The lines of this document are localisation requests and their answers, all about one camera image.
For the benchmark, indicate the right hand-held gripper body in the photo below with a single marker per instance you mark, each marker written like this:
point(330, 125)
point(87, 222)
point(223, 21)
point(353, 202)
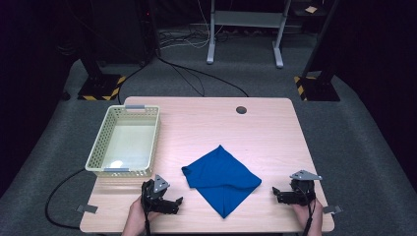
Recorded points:
point(301, 193)

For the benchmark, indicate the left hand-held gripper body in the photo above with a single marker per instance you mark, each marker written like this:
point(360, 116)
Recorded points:
point(154, 196)

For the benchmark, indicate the blue t-shirt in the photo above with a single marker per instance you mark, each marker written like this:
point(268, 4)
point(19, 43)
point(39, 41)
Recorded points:
point(223, 178)

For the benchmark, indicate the person's right hand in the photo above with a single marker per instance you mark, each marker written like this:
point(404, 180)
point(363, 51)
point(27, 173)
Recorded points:
point(303, 216)

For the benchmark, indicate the person's left hand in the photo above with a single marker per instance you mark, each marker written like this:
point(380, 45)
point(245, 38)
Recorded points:
point(136, 219)

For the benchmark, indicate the grey tape piece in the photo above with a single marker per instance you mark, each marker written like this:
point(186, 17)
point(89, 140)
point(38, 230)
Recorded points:
point(87, 208)
point(331, 209)

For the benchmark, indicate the cream plastic basket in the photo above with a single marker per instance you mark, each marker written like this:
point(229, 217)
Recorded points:
point(128, 144)

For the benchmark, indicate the round table grommet hole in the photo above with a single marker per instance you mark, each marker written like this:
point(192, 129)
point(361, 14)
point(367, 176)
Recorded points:
point(241, 110)

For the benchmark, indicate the black stand with striped base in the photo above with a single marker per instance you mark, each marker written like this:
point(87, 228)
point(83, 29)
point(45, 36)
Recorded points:
point(316, 88)
point(101, 87)

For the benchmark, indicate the black cabinet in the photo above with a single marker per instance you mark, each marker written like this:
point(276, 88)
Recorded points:
point(121, 29)

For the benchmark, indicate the small tan paper note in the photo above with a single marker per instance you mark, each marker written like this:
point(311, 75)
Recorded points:
point(311, 9)

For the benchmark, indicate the white metal desk frame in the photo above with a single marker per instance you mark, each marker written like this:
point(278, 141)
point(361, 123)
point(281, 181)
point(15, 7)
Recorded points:
point(246, 19)

